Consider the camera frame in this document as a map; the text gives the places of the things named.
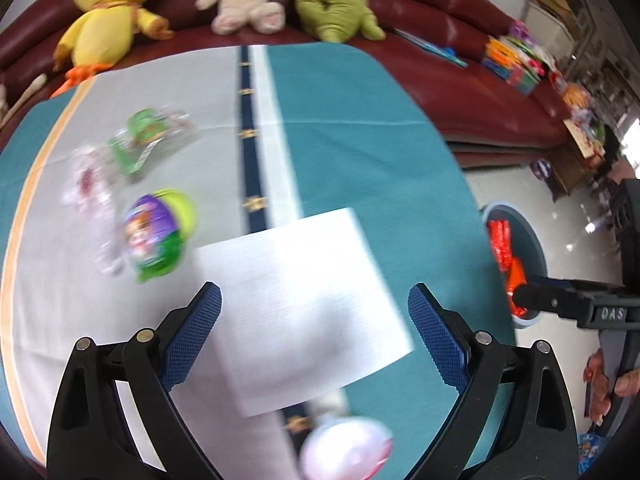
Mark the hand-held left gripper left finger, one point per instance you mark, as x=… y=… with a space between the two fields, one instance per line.
x=192 y=330

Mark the teal printed tablecloth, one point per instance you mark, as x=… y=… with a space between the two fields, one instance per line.
x=375 y=160

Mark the heap of boxed toys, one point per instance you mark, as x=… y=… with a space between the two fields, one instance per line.
x=580 y=110

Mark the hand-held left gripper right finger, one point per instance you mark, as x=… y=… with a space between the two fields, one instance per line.
x=437 y=335

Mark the dark red leather sofa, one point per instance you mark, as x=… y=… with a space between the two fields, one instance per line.
x=450 y=60

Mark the red plastic bag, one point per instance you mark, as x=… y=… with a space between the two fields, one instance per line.
x=500 y=245

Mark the yellow chick plush toy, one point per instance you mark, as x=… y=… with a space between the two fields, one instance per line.
x=110 y=10

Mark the beige long plush toy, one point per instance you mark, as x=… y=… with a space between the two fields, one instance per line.
x=22 y=102

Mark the wooden side table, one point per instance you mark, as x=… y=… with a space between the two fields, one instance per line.
x=570 y=175

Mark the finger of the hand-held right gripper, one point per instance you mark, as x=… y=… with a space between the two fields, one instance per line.
x=585 y=283
x=550 y=302

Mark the white tissue sheet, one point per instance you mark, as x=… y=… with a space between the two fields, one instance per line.
x=300 y=310

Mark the clear plastic wrapper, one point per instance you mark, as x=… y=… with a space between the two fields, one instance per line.
x=90 y=185

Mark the teal plastic basin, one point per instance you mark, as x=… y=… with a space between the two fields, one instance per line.
x=525 y=240

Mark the blue purple ball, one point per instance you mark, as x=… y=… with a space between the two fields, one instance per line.
x=541 y=170

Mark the green dinosaur plush toy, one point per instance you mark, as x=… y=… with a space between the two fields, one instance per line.
x=325 y=5

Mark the open cardboard box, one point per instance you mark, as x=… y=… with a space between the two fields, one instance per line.
x=547 y=10

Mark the green cup with purple lid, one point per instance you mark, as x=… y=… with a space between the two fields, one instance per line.
x=150 y=230

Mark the person's right hand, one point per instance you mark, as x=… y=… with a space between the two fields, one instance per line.
x=597 y=385

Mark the blue picture book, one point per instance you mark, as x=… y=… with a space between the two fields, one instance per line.
x=430 y=47

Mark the white pink plastic bowl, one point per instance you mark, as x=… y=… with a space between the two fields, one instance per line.
x=345 y=450

